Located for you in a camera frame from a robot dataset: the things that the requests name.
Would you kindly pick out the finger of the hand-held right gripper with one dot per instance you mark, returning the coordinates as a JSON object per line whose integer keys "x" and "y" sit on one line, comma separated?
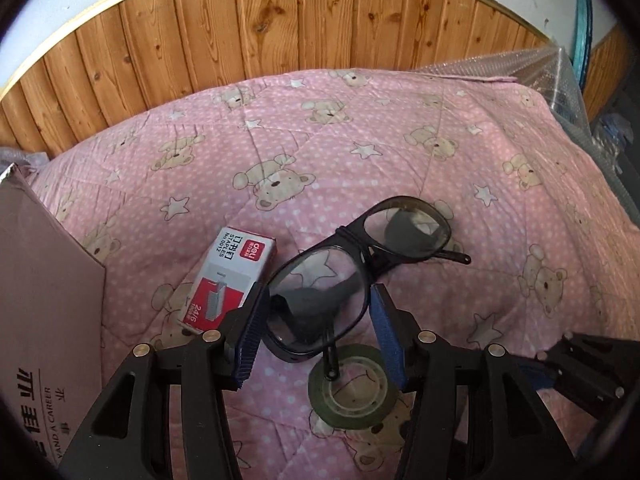
{"x": 590, "y": 365}

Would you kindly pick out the clear tape roll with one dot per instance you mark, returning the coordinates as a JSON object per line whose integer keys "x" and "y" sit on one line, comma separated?
{"x": 320, "y": 395}

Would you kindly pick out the black safety glasses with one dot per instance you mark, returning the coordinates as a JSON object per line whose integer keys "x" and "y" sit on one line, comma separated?
{"x": 350, "y": 255}

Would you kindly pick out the blue plastic item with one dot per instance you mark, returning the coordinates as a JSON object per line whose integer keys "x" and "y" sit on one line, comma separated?
{"x": 610, "y": 130}

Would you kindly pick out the pink bear printed blanket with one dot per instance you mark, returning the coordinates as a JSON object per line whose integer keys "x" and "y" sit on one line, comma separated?
{"x": 350, "y": 135}

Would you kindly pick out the red and grey staple box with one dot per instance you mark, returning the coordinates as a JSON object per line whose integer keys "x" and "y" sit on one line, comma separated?
{"x": 235, "y": 265}

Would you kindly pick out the bubble wrap sheet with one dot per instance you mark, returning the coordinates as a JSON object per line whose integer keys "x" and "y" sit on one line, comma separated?
{"x": 25, "y": 157}
{"x": 555, "y": 80}

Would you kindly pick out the cardboard box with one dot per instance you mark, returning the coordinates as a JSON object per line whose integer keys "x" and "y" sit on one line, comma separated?
{"x": 45, "y": 285}

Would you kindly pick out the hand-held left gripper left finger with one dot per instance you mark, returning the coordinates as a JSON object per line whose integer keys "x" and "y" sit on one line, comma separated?
{"x": 247, "y": 340}

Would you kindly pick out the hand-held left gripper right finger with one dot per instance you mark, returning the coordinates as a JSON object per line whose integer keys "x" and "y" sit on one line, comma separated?
{"x": 387, "y": 345}

